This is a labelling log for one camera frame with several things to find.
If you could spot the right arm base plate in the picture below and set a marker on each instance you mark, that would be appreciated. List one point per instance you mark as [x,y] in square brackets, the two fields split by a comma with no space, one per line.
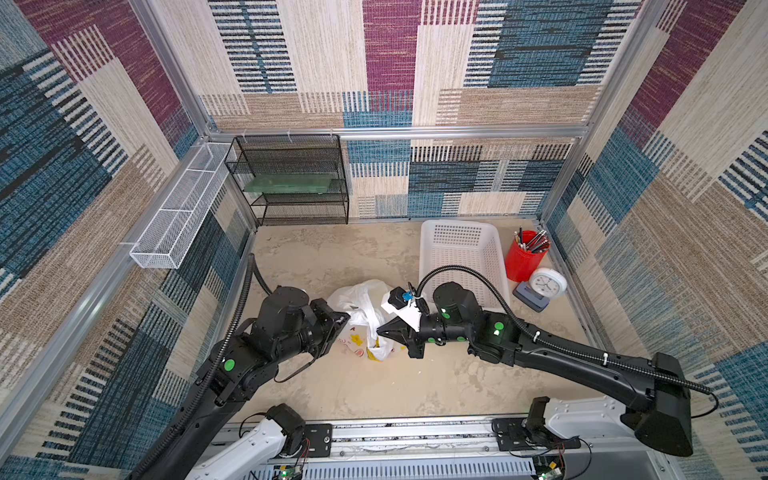
[515,434]

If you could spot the pens in cup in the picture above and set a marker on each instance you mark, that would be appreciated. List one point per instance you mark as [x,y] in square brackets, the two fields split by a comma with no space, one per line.
[532,241]

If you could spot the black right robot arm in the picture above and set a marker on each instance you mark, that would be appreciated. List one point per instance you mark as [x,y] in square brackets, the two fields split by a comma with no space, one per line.
[657,403]

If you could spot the white round clock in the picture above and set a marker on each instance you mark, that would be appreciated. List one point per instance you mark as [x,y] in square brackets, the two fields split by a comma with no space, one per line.
[544,285]

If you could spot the red pen cup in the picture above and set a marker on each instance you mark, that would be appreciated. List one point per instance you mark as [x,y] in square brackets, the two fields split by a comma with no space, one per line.
[520,265]

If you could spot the white wire mesh tray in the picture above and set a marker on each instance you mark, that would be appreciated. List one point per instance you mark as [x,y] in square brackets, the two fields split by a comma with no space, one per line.
[166,240]

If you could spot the white perforated plastic basket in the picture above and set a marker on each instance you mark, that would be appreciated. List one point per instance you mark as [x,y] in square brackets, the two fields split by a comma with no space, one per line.
[474,245]

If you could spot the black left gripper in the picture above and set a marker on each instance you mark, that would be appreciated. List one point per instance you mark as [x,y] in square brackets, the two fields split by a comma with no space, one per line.
[333,326]

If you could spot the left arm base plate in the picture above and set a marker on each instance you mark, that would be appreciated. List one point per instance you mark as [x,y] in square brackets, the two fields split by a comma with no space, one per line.
[316,440]

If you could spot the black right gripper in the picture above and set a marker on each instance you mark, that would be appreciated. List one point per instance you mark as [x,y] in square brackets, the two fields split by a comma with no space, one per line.
[413,335]

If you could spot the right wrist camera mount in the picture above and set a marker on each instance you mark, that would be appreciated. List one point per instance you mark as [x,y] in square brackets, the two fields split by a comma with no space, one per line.
[405,305]

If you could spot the white plastic bag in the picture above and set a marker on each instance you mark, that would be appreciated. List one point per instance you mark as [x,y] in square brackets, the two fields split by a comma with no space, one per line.
[362,302]

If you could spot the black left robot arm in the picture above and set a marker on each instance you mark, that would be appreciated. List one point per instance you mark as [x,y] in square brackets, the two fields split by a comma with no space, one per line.
[289,324]

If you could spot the black wire mesh shelf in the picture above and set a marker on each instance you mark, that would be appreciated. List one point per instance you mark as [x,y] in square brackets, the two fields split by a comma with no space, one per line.
[252,156]

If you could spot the aluminium front rail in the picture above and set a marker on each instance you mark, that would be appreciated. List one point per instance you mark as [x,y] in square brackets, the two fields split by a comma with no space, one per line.
[449,447]

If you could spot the green board on shelf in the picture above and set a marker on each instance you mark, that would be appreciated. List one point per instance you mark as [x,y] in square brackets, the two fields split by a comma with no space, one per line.
[289,184]

